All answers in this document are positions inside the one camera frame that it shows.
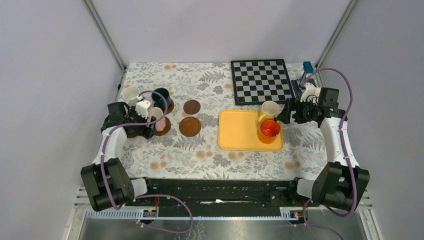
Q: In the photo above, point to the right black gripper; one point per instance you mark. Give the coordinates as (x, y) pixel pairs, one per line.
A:
(293, 104)

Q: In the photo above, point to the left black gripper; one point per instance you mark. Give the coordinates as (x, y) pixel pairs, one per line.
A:
(146, 131)

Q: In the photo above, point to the brown coaster bottom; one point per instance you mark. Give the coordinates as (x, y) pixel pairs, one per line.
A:
(165, 129)

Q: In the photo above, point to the pink mug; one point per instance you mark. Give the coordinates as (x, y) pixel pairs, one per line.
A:
(155, 114)

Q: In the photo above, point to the yellow mug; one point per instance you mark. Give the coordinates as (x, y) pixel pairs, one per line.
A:
(269, 110)

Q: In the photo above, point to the dark green mug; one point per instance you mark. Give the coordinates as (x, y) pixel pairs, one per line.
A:
(161, 98)

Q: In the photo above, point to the orange mug black handle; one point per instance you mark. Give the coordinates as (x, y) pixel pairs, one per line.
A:
(268, 131)

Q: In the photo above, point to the white mug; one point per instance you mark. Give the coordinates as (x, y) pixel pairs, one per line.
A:
(131, 95)

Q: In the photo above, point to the light brown coaster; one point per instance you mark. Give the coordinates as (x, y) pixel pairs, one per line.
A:
(190, 126)

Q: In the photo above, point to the dark wood grain coaster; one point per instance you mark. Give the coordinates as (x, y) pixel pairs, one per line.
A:
(191, 107)

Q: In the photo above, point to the yellow plastic tray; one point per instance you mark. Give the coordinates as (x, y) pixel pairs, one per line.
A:
(238, 131)

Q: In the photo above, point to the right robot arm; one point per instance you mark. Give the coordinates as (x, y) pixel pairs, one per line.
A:
(342, 182)

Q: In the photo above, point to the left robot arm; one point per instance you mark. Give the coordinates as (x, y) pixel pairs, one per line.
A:
(106, 181)

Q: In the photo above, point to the floral tablecloth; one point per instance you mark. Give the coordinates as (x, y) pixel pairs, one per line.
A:
(174, 155)

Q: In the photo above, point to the blue toy block structure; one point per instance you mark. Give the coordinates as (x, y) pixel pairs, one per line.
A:
(307, 71)

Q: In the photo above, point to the black white chessboard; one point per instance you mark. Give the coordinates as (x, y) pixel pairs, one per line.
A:
(260, 80)

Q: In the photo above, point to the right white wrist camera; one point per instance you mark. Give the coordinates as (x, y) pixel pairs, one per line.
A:
(311, 93)

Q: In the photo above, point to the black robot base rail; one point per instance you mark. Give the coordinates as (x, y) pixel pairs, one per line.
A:
(182, 198)

